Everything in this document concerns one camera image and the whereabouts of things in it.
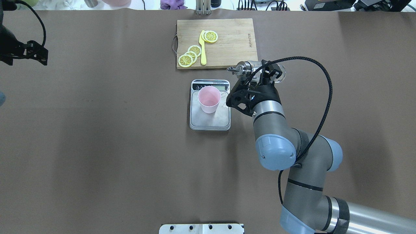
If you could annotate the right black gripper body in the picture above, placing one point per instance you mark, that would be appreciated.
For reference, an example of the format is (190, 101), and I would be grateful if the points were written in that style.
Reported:
(269, 93)

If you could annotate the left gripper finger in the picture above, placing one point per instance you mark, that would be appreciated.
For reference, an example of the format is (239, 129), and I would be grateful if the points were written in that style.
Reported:
(35, 51)

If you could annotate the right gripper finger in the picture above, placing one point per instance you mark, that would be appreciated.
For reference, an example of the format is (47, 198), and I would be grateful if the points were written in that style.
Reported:
(251, 75)
(271, 74)

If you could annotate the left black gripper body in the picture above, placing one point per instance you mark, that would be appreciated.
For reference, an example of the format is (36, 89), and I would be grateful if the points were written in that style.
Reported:
(7, 44)

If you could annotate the clear glass sauce bottle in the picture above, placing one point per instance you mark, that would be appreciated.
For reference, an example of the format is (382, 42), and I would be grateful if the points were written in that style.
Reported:
(239, 69)

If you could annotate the pink plastic cup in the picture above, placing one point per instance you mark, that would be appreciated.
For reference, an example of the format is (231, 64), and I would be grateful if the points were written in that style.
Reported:
(209, 98)

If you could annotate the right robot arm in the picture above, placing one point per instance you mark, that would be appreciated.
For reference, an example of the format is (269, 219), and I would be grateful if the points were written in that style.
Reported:
(308, 157)

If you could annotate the silver digital kitchen scale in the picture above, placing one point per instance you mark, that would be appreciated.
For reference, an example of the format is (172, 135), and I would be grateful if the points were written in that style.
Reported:
(220, 120)

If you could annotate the wooden cutting board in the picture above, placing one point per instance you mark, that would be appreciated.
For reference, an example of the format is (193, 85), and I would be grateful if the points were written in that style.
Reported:
(236, 41)

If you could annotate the yellow plastic knife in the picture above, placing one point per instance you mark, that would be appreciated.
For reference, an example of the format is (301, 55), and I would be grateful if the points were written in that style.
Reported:
(203, 59)

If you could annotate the black power strip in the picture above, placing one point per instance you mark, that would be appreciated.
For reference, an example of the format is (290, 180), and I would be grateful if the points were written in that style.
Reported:
(262, 5)

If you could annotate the front lemon slice of pair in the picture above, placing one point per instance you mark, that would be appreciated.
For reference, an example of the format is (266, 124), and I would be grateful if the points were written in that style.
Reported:
(210, 36)

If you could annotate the middle lemon slice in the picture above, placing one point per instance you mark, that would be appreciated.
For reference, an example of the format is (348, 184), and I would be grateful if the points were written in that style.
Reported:
(193, 55)

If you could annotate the upper lemon slice of three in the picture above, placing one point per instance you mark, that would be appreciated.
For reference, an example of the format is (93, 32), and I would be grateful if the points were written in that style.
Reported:
(196, 49)

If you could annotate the hidden lemon slice of pair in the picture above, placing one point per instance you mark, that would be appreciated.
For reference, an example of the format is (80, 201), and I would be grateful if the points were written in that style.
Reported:
(202, 35)

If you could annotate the black thermos bottle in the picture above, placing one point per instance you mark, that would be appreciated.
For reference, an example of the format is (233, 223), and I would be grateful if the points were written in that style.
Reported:
(215, 3)

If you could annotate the purple cloth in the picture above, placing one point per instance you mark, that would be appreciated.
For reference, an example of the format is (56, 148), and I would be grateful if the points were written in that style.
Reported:
(172, 4)

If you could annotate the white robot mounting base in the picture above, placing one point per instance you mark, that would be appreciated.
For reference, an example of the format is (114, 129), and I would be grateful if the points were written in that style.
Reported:
(207, 228)

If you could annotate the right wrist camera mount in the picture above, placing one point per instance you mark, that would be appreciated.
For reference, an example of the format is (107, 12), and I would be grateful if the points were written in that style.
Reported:
(240, 98)

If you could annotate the lemon slice near handle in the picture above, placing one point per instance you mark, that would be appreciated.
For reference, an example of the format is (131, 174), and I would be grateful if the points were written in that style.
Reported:
(185, 61)

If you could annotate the aluminium frame post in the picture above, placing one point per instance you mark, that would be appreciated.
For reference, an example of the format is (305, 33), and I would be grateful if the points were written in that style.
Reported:
(203, 7)

